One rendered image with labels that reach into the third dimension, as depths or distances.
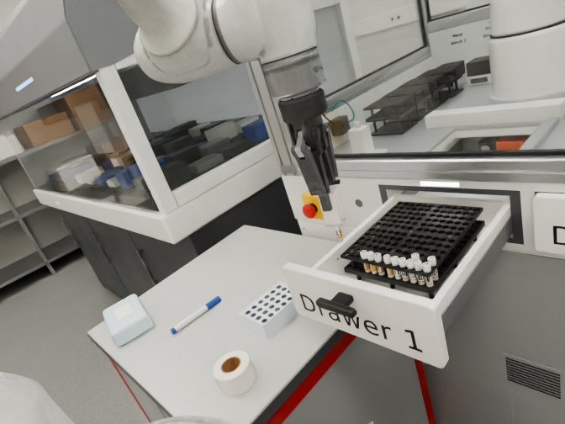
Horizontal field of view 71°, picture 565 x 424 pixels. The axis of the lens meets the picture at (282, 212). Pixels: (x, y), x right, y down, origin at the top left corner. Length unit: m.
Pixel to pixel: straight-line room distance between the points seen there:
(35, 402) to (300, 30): 0.51
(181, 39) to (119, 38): 0.69
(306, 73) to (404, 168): 0.37
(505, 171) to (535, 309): 0.30
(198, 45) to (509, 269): 0.71
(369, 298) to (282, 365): 0.25
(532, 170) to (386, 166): 0.28
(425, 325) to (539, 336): 0.45
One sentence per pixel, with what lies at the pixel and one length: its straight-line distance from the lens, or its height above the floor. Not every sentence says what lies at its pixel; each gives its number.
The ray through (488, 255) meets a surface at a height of 0.86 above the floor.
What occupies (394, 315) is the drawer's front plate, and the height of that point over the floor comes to 0.90.
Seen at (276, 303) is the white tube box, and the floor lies 0.79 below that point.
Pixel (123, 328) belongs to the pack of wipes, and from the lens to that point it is 1.05.
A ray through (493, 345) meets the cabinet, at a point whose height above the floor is 0.53.
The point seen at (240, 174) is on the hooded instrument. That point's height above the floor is 0.90.
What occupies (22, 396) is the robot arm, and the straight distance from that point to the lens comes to 0.34.
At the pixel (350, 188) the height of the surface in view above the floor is 0.92.
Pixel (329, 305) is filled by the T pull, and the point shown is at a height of 0.91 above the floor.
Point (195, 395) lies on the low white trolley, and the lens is 0.82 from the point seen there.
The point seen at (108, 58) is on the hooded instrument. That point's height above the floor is 1.38.
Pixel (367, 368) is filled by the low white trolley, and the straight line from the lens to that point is 0.97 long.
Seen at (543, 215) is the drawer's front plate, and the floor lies 0.89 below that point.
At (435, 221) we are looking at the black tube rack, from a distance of 0.82.
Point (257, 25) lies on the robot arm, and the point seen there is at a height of 1.32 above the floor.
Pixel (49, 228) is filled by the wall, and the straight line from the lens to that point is 4.70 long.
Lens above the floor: 1.29
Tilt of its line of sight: 23 degrees down
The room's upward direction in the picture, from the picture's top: 19 degrees counter-clockwise
